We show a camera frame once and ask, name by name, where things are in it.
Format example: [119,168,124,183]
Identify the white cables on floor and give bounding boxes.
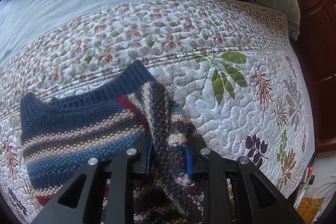
[309,170,336,204]

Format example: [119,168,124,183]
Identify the white floral quilt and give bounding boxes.
[1,0,314,223]

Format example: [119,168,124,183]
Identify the striped blue knit sweater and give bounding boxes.
[20,60,204,223]

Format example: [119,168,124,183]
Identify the dark red wooden headboard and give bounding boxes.
[293,0,335,153]

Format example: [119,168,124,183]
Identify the orange box on floor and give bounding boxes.
[296,197,324,223]

